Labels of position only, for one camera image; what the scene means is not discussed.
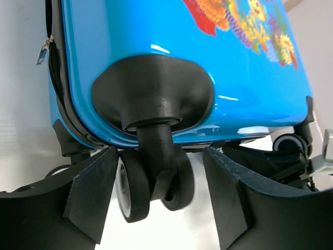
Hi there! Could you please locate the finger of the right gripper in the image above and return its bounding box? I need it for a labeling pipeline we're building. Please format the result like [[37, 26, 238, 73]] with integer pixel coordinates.
[[223, 145, 312, 190]]

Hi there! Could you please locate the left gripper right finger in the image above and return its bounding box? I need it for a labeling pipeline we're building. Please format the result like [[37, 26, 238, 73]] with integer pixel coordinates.
[[203, 147, 332, 249]]

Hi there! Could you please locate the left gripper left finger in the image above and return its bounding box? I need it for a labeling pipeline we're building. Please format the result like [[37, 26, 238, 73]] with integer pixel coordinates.
[[1, 147, 118, 249]]

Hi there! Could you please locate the blue child suitcase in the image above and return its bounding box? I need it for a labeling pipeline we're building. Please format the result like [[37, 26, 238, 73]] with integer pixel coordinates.
[[37, 1, 314, 223]]

